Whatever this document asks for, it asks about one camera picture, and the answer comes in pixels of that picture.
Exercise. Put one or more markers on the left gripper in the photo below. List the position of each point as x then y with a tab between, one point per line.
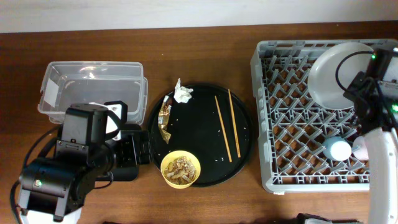
144	147

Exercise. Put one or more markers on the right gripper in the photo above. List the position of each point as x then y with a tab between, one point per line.
354	88

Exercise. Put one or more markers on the grey round plate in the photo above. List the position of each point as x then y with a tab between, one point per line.
349	58

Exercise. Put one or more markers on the yellow bowl with food scraps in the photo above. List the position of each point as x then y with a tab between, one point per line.
180	169

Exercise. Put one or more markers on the pink cup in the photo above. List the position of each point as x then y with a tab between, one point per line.
359	149

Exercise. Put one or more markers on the light blue cup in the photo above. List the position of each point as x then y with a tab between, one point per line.
336	149

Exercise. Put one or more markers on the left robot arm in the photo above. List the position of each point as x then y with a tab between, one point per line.
94	143

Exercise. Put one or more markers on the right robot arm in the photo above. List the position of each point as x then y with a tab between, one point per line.
374	94

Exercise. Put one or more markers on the grey dishwasher rack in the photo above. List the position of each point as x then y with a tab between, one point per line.
292	127

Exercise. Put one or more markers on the black rectangular tray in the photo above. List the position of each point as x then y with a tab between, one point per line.
123	174

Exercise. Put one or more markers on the brown gold snack wrapper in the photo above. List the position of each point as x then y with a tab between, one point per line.
163	118

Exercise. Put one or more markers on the crumpled white tissue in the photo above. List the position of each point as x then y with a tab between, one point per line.
182	94

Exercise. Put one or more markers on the black round tray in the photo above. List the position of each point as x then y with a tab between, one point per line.
195	128

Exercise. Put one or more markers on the clear plastic bin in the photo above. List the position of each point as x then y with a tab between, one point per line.
69	82

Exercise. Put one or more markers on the left wooden chopstick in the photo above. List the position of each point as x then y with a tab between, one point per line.
223	130

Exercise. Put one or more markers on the wooden chopstick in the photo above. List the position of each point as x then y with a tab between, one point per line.
234	124
223	130

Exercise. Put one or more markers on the right wooden chopstick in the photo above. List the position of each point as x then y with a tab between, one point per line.
234	124

